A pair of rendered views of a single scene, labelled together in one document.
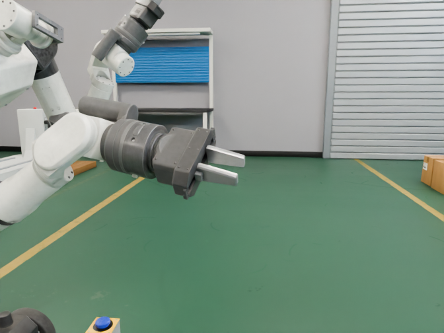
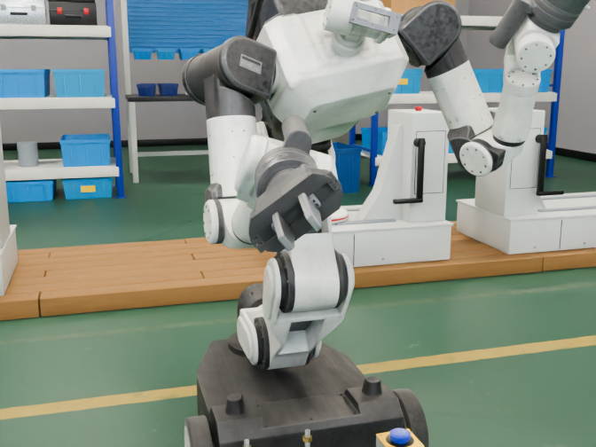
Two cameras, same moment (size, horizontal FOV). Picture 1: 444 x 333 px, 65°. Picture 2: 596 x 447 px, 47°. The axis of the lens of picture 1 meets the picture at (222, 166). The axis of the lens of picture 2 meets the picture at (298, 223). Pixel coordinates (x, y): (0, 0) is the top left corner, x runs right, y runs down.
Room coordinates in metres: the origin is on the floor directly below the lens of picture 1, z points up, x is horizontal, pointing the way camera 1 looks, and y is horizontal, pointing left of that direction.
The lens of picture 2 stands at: (0.22, -0.70, 1.01)
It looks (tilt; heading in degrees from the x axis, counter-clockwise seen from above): 13 degrees down; 67
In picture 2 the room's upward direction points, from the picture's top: straight up
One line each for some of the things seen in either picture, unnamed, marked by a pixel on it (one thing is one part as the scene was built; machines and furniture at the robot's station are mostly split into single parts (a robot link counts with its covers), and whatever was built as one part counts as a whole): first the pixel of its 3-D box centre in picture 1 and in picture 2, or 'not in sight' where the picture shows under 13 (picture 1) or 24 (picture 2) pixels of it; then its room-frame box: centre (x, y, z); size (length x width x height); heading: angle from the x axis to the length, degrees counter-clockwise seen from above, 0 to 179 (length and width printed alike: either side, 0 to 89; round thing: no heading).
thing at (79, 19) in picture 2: not in sight; (73, 15); (0.75, 5.12, 1.41); 0.42 x 0.34 x 0.17; 85
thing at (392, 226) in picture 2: not in sight; (355, 180); (1.82, 2.39, 0.45); 0.82 x 0.57 x 0.74; 173
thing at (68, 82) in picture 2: not in sight; (80, 82); (0.78, 5.14, 0.90); 0.50 x 0.38 x 0.21; 83
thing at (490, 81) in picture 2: not in sight; (476, 80); (4.29, 4.75, 0.90); 0.50 x 0.38 x 0.21; 82
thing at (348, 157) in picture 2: not in sight; (326, 168); (2.68, 4.58, 0.19); 0.50 x 0.41 x 0.37; 88
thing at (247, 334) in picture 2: not in sight; (278, 334); (0.87, 1.00, 0.28); 0.21 x 0.20 x 0.13; 83
